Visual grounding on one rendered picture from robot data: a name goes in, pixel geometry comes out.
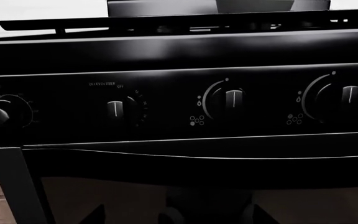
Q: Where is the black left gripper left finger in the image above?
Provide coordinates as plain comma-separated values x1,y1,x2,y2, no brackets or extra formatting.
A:
78,203,106,224

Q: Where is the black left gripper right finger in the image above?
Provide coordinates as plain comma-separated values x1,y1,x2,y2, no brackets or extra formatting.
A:
248,203,280,224

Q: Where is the black burner knob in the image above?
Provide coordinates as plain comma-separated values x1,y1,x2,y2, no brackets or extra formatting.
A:
204,86,248,120
303,83,358,123

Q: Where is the black kitchen stove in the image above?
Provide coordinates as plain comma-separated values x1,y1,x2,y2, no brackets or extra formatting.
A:
0,14,358,224

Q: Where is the black oven door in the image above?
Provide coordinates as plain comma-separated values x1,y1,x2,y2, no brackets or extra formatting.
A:
0,138,358,224

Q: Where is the black oven timer knob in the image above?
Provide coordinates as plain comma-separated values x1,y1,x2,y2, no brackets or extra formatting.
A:
105,95,143,128

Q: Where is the black oven temperature knob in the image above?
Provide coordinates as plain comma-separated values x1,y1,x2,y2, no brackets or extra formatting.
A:
0,93,34,141

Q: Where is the black cast iron grate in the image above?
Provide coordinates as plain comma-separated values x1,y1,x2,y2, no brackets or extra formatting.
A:
0,14,358,35

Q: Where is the dark grey cooking pot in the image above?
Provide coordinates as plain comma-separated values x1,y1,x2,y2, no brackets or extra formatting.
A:
106,0,333,17

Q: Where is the black oven door handle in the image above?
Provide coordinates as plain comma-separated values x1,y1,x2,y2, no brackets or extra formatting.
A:
22,142,358,181

